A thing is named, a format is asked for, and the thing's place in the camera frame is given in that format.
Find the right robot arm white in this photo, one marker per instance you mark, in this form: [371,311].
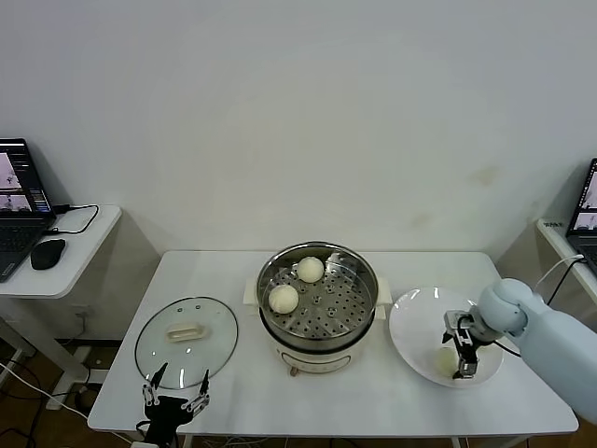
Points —
[550,345]

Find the black computer mouse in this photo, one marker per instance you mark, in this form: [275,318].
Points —
[46,254]

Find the steel perforated steamer basket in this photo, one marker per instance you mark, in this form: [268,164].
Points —
[340,308]

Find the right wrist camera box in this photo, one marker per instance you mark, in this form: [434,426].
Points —
[451,322]

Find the black laptop narrow view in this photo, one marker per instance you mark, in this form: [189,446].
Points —
[585,219]

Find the white steamed baozi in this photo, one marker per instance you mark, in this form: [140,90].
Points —
[310,269]
[443,360]
[283,298]

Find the black laptop wide screen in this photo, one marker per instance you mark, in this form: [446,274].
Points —
[14,233]

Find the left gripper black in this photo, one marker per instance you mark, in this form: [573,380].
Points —
[165,413]

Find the white wall socket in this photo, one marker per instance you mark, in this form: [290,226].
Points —
[81,310]

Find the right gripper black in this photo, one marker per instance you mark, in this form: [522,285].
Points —
[466,340]

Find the white side table rounded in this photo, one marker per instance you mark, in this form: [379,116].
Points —
[88,252]

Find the cream electric cooker base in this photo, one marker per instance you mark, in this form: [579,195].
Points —
[317,357]

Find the white round plate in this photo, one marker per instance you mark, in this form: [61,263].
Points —
[420,336]

